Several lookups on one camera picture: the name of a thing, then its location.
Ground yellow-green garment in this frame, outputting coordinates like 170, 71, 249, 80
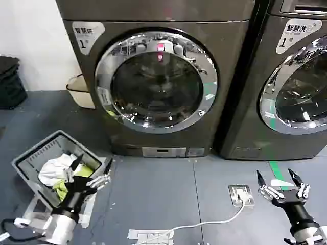
52, 163, 94, 203

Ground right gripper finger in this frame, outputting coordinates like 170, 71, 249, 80
288, 168, 312, 199
256, 169, 286, 201

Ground grey tape patch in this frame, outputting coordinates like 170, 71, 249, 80
127, 229, 176, 245

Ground grey dryer with rounded label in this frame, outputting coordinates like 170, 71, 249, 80
55, 0, 271, 159

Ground round glass door, pink reflection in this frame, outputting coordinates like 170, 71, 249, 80
94, 27, 220, 135

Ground white paper slip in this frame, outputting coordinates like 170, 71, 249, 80
270, 178, 295, 187

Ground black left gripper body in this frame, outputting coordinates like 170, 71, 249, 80
52, 176, 96, 223

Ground beige basin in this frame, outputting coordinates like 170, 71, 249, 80
66, 73, 97, 110

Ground black bin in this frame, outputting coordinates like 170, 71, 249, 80
0, 55, 28, 110

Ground grey plastic laundry basket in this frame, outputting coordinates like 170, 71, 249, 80
11, 130, 108, 209

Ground grey dryer with wifi label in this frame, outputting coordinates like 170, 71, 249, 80
219, 0, 327, 161

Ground green floor tape strip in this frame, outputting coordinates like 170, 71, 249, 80
269, 160, 290, 191

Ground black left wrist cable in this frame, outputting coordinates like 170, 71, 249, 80
0, 218, 46, 242

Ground round glass door, green reflection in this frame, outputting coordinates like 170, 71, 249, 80
259, 35, 327, 136

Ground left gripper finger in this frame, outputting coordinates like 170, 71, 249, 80
86, 158, 113, 191
63, 154, 84, 184

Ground white garment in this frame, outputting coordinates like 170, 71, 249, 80
38, 152, 85, 187

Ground white power cable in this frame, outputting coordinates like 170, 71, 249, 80
139, 195, 250, 242

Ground steel floor socket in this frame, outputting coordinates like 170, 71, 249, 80
228, 185, 255, 207

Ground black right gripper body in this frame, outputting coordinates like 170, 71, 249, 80
271, 189, 320, 232

